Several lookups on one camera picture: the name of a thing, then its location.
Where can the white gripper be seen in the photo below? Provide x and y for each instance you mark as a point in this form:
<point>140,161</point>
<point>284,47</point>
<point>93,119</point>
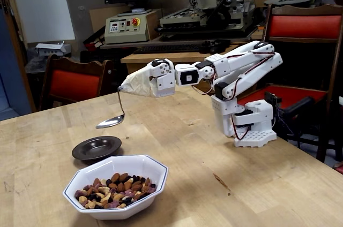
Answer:
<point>164,83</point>

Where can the bent metal spoon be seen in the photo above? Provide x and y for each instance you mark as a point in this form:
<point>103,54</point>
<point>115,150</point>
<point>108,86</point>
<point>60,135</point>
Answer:
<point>110,123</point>

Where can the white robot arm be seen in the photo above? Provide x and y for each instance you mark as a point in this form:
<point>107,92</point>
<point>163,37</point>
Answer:
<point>249,58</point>

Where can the wooden workbench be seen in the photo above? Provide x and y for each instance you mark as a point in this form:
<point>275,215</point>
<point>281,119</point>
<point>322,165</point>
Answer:
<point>160,57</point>

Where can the black keyboard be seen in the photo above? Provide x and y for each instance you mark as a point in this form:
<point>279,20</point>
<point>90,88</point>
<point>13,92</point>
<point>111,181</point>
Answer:
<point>166,48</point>

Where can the beige control box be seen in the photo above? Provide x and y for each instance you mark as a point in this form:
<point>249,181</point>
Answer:
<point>126,31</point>

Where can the black and red case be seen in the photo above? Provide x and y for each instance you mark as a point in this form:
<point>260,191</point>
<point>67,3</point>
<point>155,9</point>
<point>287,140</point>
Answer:
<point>92,43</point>

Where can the small wooden red-cushioned chair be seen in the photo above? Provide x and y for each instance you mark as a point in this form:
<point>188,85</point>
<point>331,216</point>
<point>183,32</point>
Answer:
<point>75,85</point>

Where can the dark brown plate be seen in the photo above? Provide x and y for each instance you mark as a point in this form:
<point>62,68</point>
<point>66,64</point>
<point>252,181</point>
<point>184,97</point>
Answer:
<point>93,146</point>

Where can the black desktop device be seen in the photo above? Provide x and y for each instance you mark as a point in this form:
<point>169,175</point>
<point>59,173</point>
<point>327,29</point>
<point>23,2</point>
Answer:
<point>214,46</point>

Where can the leaning grey board panel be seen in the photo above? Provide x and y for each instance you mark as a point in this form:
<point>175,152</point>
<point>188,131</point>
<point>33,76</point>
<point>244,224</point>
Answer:
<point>80,23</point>

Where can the small white device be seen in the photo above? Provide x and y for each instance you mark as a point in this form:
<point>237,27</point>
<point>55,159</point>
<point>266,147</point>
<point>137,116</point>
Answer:
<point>51,48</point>

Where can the mixed nuts and dried fruit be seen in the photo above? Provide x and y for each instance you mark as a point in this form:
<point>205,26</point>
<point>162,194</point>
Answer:
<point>118,187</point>

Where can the white octagonal bowl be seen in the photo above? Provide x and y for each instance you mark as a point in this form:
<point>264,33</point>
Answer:
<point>120,211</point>

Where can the black circuit board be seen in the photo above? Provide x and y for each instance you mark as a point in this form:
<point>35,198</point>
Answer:
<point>272,98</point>

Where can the large wooden red-cushioned chair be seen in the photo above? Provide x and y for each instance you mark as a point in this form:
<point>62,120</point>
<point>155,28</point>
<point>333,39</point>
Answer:
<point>305,26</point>

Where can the red object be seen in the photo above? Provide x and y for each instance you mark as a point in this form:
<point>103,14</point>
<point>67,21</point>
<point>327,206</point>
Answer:
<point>339,168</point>

